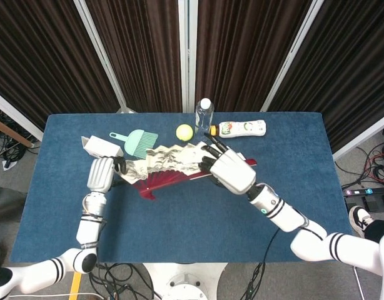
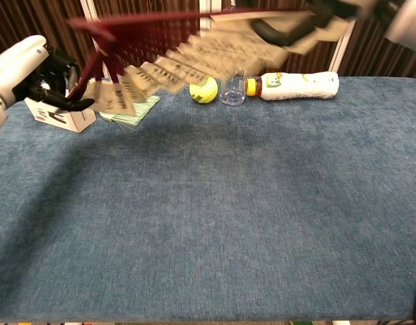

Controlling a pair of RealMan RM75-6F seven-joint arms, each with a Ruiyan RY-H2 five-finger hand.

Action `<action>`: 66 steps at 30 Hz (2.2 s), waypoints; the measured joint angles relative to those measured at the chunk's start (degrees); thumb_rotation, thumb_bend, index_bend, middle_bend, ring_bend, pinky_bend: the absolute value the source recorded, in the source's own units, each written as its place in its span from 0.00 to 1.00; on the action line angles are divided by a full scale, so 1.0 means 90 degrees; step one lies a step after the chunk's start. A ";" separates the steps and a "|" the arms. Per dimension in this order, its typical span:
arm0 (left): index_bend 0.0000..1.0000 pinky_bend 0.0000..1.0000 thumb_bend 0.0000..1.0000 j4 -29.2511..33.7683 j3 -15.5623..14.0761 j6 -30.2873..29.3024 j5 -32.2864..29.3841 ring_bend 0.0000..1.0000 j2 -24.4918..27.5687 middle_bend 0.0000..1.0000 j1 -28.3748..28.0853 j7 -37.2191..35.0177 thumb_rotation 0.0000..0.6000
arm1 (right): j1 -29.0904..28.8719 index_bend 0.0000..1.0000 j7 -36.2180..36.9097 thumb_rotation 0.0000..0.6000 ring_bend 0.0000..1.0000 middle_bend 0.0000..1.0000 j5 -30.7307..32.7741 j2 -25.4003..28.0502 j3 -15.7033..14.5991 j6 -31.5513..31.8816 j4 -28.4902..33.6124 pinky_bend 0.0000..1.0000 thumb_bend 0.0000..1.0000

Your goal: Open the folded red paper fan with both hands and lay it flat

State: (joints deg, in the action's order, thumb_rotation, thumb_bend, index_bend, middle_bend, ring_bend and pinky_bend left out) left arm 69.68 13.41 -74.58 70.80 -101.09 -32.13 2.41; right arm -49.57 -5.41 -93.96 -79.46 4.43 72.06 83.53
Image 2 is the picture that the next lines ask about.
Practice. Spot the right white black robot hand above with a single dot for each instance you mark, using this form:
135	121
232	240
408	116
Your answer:
408	20

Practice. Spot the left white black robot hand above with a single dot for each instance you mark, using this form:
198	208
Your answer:
21	64

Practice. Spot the red ribbed paper folding fan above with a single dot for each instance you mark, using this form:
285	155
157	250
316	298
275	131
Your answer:
181	57

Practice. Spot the white cardboard carton box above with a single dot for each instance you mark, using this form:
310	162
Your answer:
69	120

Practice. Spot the light blue green-bristle brush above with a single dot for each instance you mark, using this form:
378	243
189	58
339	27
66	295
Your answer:
133	113

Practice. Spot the white labelled drink bottle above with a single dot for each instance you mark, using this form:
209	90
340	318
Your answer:
296	86

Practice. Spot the yellow tennis ball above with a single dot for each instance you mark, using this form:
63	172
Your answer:
203	89

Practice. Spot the clear plastic water bottle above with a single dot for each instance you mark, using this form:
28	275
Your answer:
232	94

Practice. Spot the blue fabric table cover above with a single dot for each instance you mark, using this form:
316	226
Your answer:
208	203

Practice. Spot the white partition frame post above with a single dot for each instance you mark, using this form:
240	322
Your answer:
205	6
341	50
87	10

